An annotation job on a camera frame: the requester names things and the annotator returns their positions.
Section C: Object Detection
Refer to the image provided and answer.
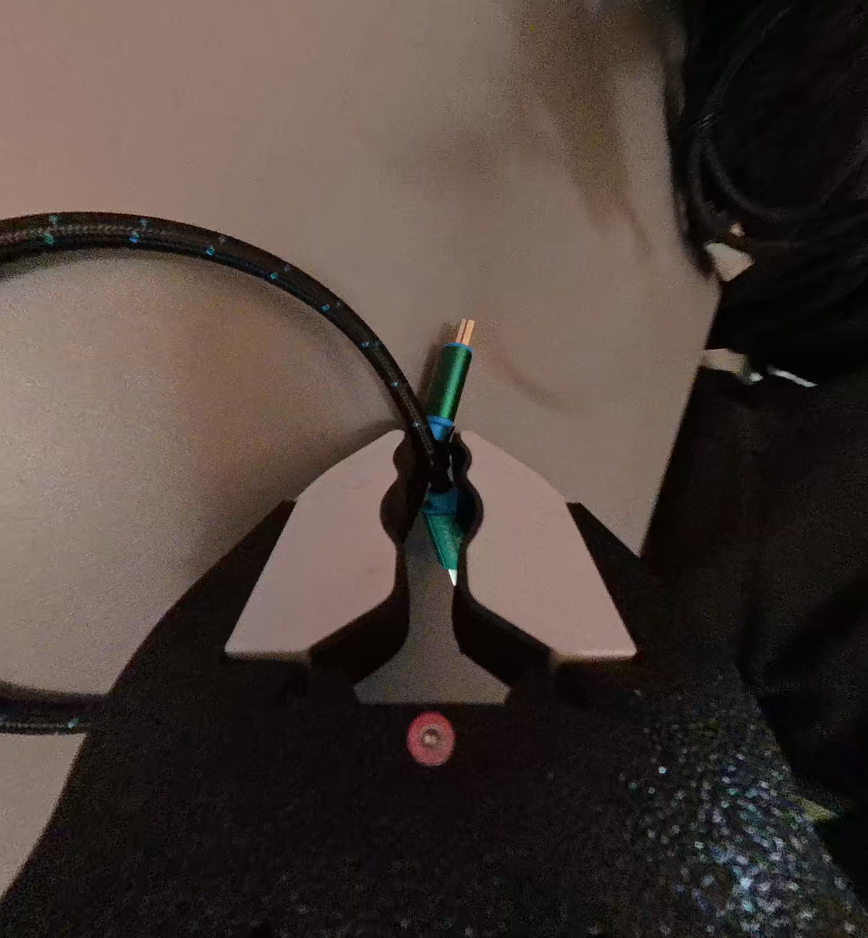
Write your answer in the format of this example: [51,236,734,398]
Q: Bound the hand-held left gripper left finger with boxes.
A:
[223,428,436,664]

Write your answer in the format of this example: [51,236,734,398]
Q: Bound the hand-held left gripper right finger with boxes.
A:
[450,429,638,662]

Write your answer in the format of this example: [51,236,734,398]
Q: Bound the black braided cable green plugs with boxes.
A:
[0,212,480,735]

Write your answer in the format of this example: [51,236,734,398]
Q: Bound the grey desk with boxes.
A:
[0,0,725,938]

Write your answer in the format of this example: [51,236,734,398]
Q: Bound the black cable bundle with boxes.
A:
[661,0,868,382]

